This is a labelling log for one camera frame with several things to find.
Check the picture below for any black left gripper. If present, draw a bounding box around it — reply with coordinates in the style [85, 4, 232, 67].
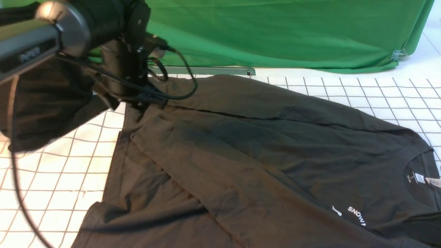
[93, 38, 169, 111]

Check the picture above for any gray long sleeve shirt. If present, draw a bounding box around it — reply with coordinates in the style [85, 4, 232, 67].
[72, 75, 440, 248]

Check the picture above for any black crumpled garment pile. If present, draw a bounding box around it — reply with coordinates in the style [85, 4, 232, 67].
[12, 59, 108, 153]

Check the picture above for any green backdrop cloth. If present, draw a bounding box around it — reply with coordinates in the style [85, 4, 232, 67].
[146, 0, 434, 74]

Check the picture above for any white grid table mat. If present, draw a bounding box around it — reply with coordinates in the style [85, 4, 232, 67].
[0, 71, 441, 248]

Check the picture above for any silver binder clip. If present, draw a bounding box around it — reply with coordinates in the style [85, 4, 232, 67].
[390, 49, 408, 62]

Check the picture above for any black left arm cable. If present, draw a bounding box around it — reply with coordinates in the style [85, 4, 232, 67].
[7, 45, 198, 248]

